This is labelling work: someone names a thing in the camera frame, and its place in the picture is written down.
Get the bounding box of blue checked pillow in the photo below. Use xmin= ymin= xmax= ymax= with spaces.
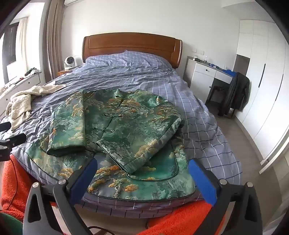
xmin=85 ymin=50 xmax=173 ymax=68

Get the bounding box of white desk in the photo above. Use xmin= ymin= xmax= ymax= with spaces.
xmin=184 ymin=56 xmax=234 ymax=104

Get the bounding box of white desk fan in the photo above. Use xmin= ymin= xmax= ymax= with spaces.
xmin=64 ymin=56 xmax=76 ymax=69

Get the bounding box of white wardrobe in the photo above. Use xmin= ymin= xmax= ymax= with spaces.
xmin=234 ymin=20 xmax=289 ymax=174

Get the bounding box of window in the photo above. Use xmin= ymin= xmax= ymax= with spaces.
xmin=0 ymin=20 xmax=21 ymax=83

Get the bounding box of orange fleece clothing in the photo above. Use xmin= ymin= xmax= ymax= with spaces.
xmin=0 ymin=155 xmax=226 ymax=235

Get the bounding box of wooden headboard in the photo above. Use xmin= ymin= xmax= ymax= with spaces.
xmin=82 ymin=33 xmax=183 ymax=69

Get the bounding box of black cable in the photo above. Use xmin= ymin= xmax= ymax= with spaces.
xmin=4 ymin=156 xmax=18 ymax=210
xmin=87 ymin=226 xmax=118 ymax=235

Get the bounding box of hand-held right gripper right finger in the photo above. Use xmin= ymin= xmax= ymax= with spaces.
xmin=188 ymin=158 xmax=263 ymax=235

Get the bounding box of blue checked duvet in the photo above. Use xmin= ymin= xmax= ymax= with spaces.
xmin=0 ymin=50 xmax=243 ymax=218

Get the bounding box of beige curtain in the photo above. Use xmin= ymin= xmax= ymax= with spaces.
xmin=46 ymin=0 xmax=66 ymax=79

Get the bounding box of wooden nightstand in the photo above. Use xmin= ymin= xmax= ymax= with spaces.
xmin=57 ymin=68 xmax=74 ymax=77

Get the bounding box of dark wooden chair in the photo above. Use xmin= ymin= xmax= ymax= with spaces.
xmin=206 ymin=86 xmax=236 ymax=119

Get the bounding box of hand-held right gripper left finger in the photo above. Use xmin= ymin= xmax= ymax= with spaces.
xmin=23 ymin=157 xmax=98 ymax=235

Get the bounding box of green brocade jacket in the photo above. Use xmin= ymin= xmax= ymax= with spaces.
xmin=39 ymin=88 xmax=196 ymax=199

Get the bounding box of white low drawer cabinet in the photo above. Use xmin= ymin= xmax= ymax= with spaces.
xmin=0 ymin=70 xmax=44 ymax=119

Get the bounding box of cream fleece blanket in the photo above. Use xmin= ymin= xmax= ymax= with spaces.
xmin=5 ymin=85 xmax=66 ymax=131

